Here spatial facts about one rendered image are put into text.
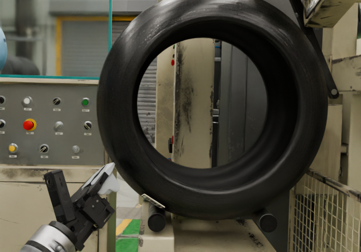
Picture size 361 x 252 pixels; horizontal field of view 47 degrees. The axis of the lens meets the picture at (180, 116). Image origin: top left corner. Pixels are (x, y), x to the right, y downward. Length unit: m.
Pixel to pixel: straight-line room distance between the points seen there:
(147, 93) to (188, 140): 9.05
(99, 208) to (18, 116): 0.99
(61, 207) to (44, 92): 0.98
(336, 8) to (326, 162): 0.48
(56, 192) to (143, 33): 0.41
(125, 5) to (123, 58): 9.34
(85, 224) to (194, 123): 0.59
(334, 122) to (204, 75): 0.45
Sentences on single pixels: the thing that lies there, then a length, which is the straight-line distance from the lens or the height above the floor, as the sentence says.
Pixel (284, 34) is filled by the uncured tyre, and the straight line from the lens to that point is 1.06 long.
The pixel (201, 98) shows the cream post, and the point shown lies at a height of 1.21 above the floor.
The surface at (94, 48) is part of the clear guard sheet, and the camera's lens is 1.79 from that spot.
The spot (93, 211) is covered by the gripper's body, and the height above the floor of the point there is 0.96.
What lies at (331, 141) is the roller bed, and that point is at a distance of 1.44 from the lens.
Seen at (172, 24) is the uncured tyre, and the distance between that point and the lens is 1.02.
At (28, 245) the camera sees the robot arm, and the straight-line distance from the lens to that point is 0.90.
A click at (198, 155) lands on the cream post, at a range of 1.40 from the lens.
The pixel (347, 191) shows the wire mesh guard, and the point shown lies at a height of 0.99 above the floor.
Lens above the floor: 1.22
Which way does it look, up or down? 3 degrees down
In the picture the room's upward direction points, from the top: 1 degrees clockwise
